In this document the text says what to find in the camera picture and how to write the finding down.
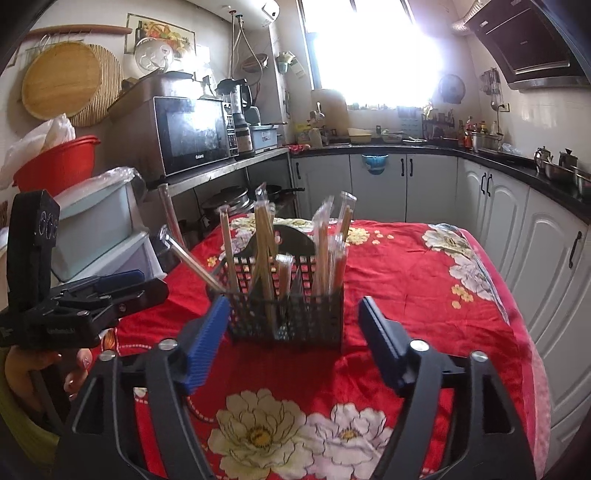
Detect black kitchen countertop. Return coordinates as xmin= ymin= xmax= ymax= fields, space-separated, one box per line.
xmin=291 ymin=141 xmax=591 ymax=210

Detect black door microwave oven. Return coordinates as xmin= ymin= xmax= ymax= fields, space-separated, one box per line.
xmin=111 ymin=96 xmax=232 ymax=180

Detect hanging steel kitchen tools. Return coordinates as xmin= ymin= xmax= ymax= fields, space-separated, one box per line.
xmin=479 ymin=67 xmax=505 ymax=112

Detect wooden rolling pin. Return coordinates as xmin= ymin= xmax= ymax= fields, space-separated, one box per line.
xmin=27 ymin=24 xmax=133 ymax=37

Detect black plastic utensil basket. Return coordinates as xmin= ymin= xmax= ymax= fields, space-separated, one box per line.
xmin=205 ymin=226 xmax=345 ymax=354

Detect red plastic basin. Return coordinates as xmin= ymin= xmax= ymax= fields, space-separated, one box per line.
xmin=13 ymin=135 xmax=101 ymax=199

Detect black frying pan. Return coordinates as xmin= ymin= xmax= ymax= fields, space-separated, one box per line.
xmin=264 ymin=184 xmax=306 ymax=198

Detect white plastic bag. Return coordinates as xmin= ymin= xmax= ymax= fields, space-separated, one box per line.
xmin=0 ymin=114 xmax=78 ymax=188

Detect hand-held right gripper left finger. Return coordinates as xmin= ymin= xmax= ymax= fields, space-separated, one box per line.
xmin=58 ymin=296 xmax=230 ymax=480

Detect blue knife holder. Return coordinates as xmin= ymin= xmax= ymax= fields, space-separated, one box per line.
xmin=396 ymin=106 xmax=422 ymax=133

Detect white water heater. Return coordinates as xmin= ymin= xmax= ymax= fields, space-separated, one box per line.
xmin=257 ymin=0 xmax=282 ymax=27

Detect person's left hand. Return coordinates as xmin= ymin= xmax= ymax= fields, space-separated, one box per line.
xmin=4 ymin=347 xmax=94 ymax=402

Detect fruit wall poster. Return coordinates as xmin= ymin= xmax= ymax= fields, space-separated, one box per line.
xmin=124 ymin=13 xmax=197 ymax=75

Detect round dark wall fan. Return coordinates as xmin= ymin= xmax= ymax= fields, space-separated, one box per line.
xmin=436 ymin=73 xmax=467 ymax=105

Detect blue hanging basket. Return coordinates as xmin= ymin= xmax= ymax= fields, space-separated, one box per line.
xmin=361 ymin=154 xmax=389 ymax=177

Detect silver flexible exhaust duct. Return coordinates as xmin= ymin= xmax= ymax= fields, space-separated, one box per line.
xmin=450 ymin=0 xmax=476 ymax=38

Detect red floral tablecloth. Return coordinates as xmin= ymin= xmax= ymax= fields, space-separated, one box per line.
xmin=104 ymin=217 xmax=552 ymax=480

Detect spice rack with bottles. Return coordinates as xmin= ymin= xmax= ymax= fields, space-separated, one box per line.
xmin=421 ymin=107 xmax=462 ymax=141

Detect round wooden board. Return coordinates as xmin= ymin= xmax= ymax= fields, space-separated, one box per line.
xmin=21 ymin=41 xmax=103 ymax=121

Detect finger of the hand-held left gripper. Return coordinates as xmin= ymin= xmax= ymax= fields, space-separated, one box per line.
xmin=65 ymin=280 xmax=170 ymax=324
xmin=48 ymin=270 xmax=145 ymax=303

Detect wooden cutting board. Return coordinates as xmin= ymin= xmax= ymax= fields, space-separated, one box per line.
xmin=309 ymin=89 xmax=349 ymax=138

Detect steel stockpot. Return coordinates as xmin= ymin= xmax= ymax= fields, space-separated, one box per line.
xmin=470 ymin=130 xmax=503 ymax=151

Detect black blender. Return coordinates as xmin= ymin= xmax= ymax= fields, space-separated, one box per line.
xmin=216 ymin=78 xmax=254 ymax=127

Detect clear plastic sheet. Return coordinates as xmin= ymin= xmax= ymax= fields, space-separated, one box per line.
xmin=60 ymin=166 xmax=148 ymax=204

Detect blue-grey box appliance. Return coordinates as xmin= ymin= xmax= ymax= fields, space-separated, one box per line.
xmin=252 ymin=121 xmax=281 ymax=151

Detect steel pot with lid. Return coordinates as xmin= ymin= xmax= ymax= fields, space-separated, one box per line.
xmin=200 ymin=185 xmax=252 ymax=220

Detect black range hood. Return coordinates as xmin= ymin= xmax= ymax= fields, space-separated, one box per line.
xmin=463 ymin=0 xmax=591 ymax=92

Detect grey plastic storage drawer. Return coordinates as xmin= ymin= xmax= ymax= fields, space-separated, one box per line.
xmin=54 ymin=175 xmax=147 ymax=266
xmin=50 ymin=230 xmax=160 ymax=283

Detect white kitchen base cabinets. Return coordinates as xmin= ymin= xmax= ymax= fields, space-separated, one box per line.
xmin=290 ymin=152 xmax=591 ymax=457

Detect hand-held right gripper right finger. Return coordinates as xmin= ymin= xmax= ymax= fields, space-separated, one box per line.
xmin=359 ymin=296 xmax=536 ymax=480

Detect steel shelf table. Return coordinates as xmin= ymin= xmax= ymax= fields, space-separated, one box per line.
xmin=147 ymin=148 xmax=291 ymax=259

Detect bright kitchen window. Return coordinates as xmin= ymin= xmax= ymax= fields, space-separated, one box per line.
xmin=299 ymin=0 xmax=446 ymax=112

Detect group of chopsticks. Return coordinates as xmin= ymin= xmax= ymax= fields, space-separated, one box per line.
xmin=158 ymin=182 xmax=358 ymax=333

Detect round bamboo mat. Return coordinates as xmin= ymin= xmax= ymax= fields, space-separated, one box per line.
xmin=69 ymin=43 xmax=125 ymax=128

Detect hanging round sieve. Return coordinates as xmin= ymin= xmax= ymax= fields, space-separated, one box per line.
xmin=241 ymin=52 xmax=269 ymax=75

